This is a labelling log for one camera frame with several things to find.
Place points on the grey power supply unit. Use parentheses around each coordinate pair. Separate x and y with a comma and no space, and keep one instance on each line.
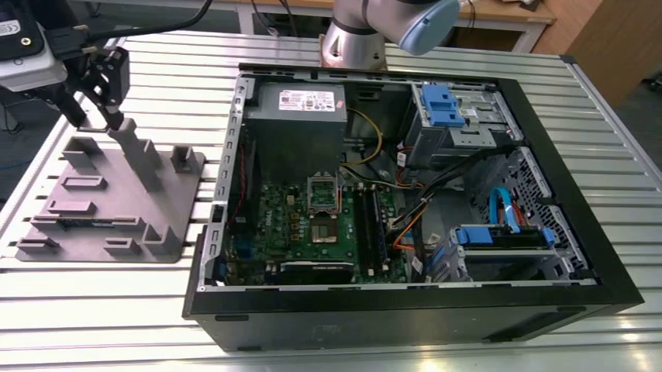
(295,139)

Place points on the metal locking lever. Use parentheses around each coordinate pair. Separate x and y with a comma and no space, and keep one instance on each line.
(338,195)

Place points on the CPU socket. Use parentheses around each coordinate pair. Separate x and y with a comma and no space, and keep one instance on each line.
(326,230)

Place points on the grey parts rack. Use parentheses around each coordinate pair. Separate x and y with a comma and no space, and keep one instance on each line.
(130,217)

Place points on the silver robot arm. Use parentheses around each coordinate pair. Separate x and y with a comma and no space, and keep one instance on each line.
(357,46)

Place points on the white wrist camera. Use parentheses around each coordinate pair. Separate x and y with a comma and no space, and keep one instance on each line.
(31,73)

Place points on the wooden top desk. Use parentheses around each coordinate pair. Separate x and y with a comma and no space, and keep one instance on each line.
(506,15)

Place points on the black graphics card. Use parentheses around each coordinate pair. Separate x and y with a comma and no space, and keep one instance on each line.
(315,273)

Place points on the black RAM slot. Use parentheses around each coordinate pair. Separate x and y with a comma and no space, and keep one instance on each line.
(370,232)
(378,232)
(365,232)

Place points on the RAM stick with gold contacts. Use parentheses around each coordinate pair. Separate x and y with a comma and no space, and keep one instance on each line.
(83,224)

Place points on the wooden cabinet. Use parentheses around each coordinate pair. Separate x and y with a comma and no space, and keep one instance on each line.
(621,46)

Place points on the metal disk bay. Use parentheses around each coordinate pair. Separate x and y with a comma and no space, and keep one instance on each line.
(517,257)
(481,135)

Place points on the black PC case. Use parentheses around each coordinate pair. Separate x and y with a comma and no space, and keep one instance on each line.
(362,325)

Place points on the hard disk in blue carrier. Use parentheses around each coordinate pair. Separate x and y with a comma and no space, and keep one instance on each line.
(475,236)

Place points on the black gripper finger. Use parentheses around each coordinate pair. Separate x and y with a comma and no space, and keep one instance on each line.
(111,77)
(70,110)

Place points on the blue disk carrier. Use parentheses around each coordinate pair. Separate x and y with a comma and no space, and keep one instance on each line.
(439,104)

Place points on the green motherboard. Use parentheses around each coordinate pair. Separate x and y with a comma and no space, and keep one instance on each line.
(282,248)

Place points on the white frame desk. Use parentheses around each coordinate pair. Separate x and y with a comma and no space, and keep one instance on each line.
(246,21)

